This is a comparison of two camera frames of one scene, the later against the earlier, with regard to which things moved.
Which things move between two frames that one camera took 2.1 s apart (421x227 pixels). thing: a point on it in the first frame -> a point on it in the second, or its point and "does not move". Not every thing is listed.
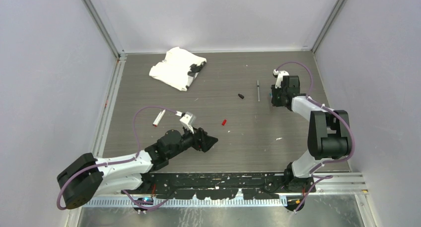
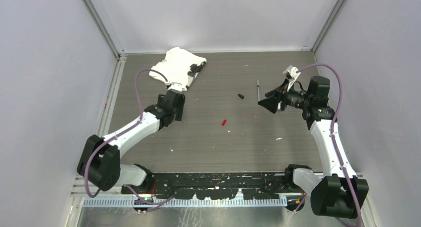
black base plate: (255, 185) does not move
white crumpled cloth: (179, 68) does not move
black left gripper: (202, 141) -> (179, 111)
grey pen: (258, 91) does not move
